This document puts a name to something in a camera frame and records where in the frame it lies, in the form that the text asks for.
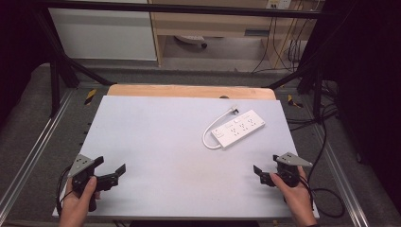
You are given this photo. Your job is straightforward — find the white cabinet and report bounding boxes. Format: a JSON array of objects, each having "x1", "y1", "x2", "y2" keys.
[{"x1": 47, "y1": 7, "x2": 158, "y2": 61}]

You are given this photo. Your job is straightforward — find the yellow black floor tape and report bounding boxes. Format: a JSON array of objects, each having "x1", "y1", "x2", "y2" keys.
[
  {"x1": 83, "y1": 88, "x2": 98, "y2": 106},
  {"x1": 287, "y1": 94, "x2": 305, "y2": 109}
]

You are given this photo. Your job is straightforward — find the aluminium floor rail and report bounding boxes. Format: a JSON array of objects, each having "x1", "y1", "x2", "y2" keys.
[
  {"x1": 0, "y1": 90, "x2": 76, "y2": 216},
  {"x1": 311, "y1": 121, "x2": 371, "y2": 227}
]

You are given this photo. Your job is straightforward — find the white chair base with caster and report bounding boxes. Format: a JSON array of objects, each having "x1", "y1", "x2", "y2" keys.
[{"x1": 174, "y1": 34, "x2": 209, "y2": 50}]

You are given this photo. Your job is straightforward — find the white power strip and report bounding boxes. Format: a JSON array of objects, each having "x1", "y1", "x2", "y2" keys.
[{"x1": 211, "y1": 109, "x2": 267, "y2": 149}]

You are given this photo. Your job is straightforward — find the black metal frame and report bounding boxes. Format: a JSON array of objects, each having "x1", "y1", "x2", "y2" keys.
[{"x1": 31, "y1": 0, "x2": 335, "y2": 119}]

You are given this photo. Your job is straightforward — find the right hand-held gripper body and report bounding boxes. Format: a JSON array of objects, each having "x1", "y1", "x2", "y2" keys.
[{"x1": 260, "y1": 151, "x2": 314, "y2": 189}]

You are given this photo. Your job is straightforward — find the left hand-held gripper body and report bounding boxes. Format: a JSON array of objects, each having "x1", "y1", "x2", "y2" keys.
[{"x1": 67, "y1": 153, "x2": 120, "y2": 213}]

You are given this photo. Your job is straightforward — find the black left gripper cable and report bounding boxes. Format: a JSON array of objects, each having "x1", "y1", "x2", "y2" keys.
[{"x1": 55, "y1": 165, "x2": 74, "y2": 216}]

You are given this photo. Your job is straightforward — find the person's right hand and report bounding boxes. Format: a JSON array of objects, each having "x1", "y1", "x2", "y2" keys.
[{"x1": 269, "y1": 166, "x2": 318, "y2": 227}]

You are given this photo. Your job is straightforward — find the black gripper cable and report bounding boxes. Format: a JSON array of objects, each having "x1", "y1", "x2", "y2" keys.
[
  {"x1": 305, "y1": 121, "x2": 346, "y2": 219},
  {"x1": 55, "y1": 165, "x2": 74, "y2": 216}
]

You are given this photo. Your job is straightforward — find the black curtain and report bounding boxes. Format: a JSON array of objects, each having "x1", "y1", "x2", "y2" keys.
[
  {"x1": 0, "y1": 0, "x2": 53, "y2": 127},
  {"x1": 318, "y1": 0, "x2": 401, "y2": 206}
]

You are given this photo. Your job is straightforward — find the white power strip cable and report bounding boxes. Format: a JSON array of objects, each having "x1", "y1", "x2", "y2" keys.
[{"x1": 201, "y1": 106, "x2": 240, "y2": 150}]

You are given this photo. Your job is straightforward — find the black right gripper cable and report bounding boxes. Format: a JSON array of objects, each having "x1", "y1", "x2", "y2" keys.
[{"x1": 305, "y1": 121, "x2": 346, "y2": 219}]

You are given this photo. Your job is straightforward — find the person's left hand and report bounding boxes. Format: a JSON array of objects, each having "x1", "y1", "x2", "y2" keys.
[{"x1": 59, "y1": 176, "x2": 102, "y2": 227}]

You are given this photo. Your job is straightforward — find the bundle of black cables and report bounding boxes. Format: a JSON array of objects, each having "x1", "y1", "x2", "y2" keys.
[{"x1": 252, "y1": 9, "x2": 340, "y2": 131}]

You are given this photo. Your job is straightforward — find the white wall socket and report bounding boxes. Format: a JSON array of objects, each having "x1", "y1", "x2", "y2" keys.
[{"x1": 265, "y1": 0, "x2": 292, "y2": 10}]

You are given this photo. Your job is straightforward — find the wooden table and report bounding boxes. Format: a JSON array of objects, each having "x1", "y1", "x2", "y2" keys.
[{"x1": 106, "y1": 83, "x2": 277, "y2": 101}]

